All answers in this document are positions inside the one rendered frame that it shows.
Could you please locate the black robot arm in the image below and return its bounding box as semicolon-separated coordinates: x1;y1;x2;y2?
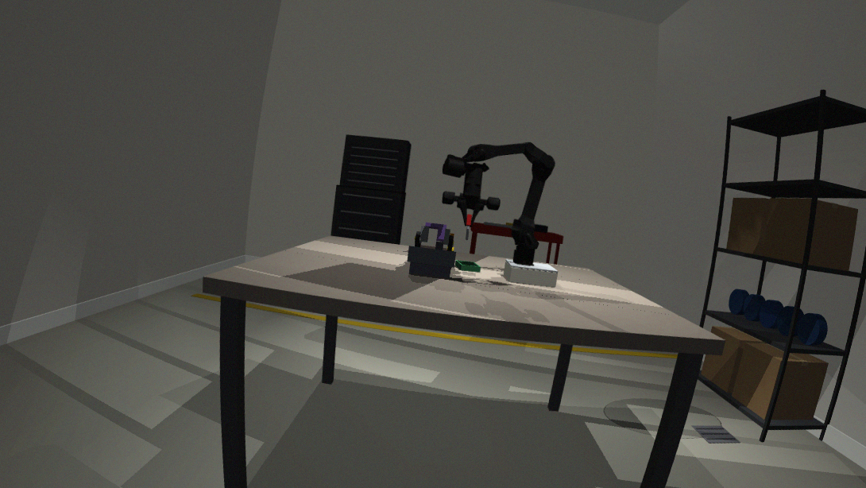
443;142;555;265

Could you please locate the green tray rim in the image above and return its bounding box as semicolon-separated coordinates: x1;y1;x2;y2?
455;260;481;273

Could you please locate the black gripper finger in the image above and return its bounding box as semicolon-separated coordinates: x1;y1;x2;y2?
457;201;467;226
470;203;484;226

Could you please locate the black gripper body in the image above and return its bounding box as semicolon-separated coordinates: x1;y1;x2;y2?
442;178;501;210

